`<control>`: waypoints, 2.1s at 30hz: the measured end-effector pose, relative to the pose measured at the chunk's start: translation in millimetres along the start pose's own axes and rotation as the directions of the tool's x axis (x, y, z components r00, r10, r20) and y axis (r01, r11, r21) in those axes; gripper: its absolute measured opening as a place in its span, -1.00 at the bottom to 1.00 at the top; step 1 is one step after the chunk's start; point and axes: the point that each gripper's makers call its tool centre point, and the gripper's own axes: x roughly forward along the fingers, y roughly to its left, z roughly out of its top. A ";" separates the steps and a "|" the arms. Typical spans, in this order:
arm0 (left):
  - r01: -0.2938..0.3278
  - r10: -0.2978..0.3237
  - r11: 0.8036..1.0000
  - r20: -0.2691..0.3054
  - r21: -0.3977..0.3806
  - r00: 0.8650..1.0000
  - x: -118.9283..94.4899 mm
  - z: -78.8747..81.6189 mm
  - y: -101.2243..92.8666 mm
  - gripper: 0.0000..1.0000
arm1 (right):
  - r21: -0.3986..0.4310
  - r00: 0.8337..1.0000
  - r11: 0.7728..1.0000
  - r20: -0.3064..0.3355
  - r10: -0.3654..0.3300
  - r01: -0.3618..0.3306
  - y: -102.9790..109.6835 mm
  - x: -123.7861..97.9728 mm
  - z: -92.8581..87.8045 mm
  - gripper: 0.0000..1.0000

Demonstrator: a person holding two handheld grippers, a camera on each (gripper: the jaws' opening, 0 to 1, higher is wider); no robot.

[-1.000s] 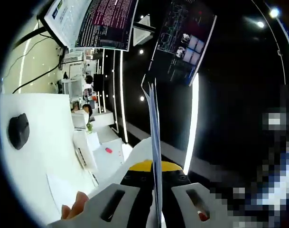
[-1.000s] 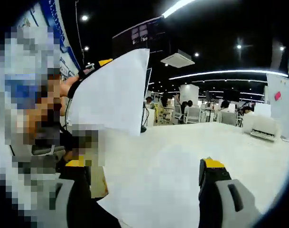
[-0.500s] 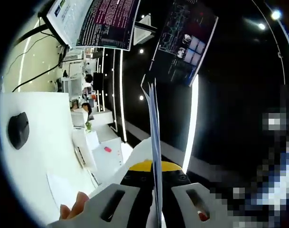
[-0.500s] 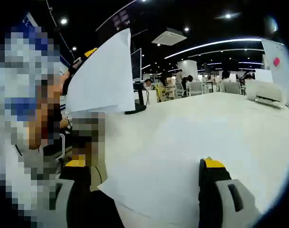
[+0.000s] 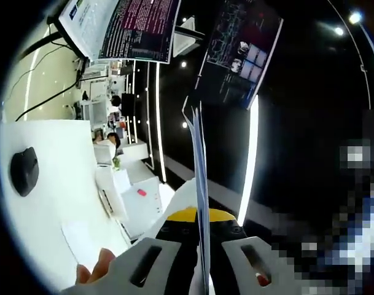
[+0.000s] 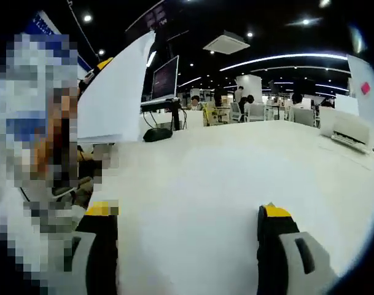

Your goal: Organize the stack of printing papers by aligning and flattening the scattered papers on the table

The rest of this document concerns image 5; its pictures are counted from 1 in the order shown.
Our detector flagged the person's left hand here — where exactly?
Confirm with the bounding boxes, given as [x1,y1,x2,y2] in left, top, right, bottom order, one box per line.
[75,248,117,285]

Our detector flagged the computer monitor with dark screen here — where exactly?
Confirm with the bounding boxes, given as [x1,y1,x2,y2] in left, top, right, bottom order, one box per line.
[193,0,285,111]

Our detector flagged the black monitor stand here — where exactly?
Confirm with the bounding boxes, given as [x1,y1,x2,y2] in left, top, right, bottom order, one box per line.
[17,16,90,68]

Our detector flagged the white table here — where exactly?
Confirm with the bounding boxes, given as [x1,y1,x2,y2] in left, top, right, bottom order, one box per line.
[0,119,175,293]

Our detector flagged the white printer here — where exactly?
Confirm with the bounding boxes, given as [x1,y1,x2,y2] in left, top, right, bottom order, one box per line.
[95,167,130,221]

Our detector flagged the ceiling air conditioner unit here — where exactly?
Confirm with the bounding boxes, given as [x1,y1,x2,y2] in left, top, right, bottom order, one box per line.
[172,16,205,58]

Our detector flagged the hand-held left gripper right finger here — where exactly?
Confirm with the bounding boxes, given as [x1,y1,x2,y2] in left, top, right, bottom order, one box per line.
[209,208,273,295]

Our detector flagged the white whiteboard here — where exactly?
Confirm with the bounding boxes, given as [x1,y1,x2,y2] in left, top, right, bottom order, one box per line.
[120,176,163,238]

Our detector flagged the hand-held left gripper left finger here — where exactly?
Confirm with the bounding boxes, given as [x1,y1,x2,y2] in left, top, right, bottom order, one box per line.
[59,207,203,295]

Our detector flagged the long ceiling light strip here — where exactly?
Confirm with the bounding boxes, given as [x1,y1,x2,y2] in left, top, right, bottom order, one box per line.
[237,94,260,222]
[155,62,167,183]

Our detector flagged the computer monitor with white window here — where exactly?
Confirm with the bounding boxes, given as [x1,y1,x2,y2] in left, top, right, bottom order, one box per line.
[58,0,182,65]

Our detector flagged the black display screen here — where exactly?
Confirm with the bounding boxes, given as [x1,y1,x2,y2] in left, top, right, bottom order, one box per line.
[121,92,136,117]

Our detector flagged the black computer mouse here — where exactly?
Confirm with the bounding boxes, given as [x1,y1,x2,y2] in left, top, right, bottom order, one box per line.
[9,146,40,198]

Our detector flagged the white office chair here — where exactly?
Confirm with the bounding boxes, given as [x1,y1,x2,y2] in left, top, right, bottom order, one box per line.
[81,100,109,124]
[92,144,114,166]

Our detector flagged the white printing papers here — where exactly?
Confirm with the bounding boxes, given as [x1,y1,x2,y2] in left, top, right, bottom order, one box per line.
[61,219,133,266]

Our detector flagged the white printer feed paper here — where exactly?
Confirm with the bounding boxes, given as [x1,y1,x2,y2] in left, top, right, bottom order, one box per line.
[112,168,133,195]

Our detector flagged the black cable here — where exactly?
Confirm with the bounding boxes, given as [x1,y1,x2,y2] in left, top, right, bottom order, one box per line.
[15,69,84,123]

